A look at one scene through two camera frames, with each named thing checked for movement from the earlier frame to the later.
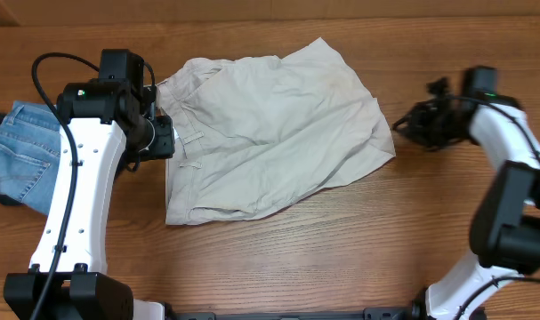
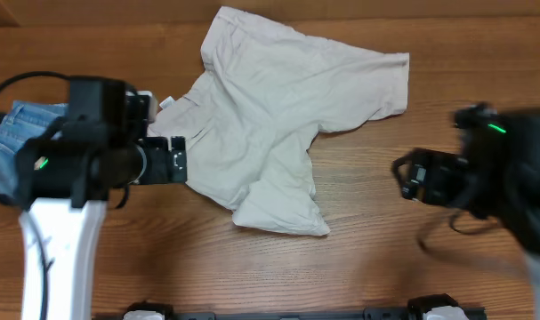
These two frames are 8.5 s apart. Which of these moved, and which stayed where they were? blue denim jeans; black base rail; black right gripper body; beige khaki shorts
Moved: beige khaki shorts; black right gripper body
Stayed: blue denim jeans; black base rail
